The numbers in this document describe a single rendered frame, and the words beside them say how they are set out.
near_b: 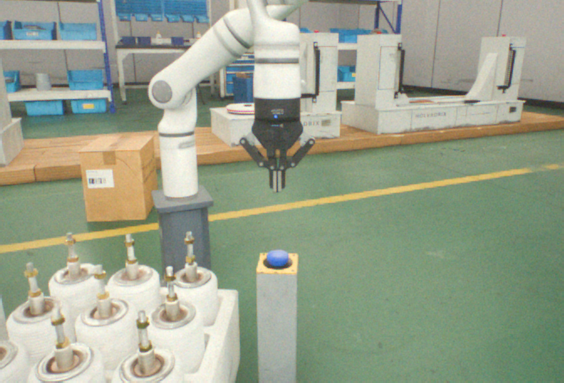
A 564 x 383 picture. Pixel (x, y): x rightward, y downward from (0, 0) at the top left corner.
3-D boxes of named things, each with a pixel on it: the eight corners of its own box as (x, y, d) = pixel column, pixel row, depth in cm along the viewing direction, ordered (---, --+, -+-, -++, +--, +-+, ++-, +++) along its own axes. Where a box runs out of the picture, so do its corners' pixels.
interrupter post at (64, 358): (54, 372, 57) (50, 353, 56) (58, 360, 59) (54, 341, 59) (73, 369, 58) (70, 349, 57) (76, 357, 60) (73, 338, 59)
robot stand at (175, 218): (159, 284, 124) (150, 191, 116) (207, 275, 130) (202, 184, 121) (165, 311, 111) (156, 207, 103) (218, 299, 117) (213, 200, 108)
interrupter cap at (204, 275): (190, 265, 86) (190, 263, 85) (219, 275, 82) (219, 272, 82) (164, 283, 79) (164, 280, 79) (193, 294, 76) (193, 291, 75)
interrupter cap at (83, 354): (28, 390, 54) (27, 385, 54) (43, 351, 61) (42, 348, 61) (90, 379, 56) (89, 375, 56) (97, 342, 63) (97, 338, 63)
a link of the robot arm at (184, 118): (165, 70, 108) (169, 133, 113) (145, 71, 100) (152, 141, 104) (197, 70, 106) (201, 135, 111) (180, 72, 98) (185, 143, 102)
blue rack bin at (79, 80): (71, 87, 500) (69, 70, 494) (105, 86, 514) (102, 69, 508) (68, 91, 456) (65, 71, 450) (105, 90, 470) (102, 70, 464)
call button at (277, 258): (268, 259, 76) (267, 249, 75) (289, 259, 76) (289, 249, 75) (265, 270, 72) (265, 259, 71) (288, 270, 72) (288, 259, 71)
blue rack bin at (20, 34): (23, 41, 470) (19, 22, 464) (60, 41, 483) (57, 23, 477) (12, 40, 425) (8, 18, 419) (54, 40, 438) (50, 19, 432)
